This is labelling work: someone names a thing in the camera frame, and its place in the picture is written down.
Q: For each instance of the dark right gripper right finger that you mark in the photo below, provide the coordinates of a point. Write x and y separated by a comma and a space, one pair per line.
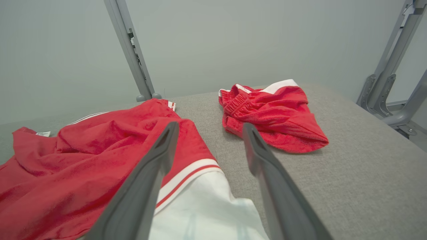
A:
280, 200

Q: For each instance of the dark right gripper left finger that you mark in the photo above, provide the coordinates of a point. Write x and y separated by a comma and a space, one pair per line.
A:
140, 196

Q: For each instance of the red white basketball jersey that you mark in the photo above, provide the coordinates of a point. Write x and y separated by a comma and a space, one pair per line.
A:
83, 166

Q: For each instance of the red shorts white stripe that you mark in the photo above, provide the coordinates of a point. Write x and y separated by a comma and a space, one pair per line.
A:
273, 116

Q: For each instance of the grey metal partition post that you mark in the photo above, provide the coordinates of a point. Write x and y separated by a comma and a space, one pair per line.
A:
131, 50

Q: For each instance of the grey metal frame bracket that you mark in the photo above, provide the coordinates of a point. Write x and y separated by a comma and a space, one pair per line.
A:
390, 76

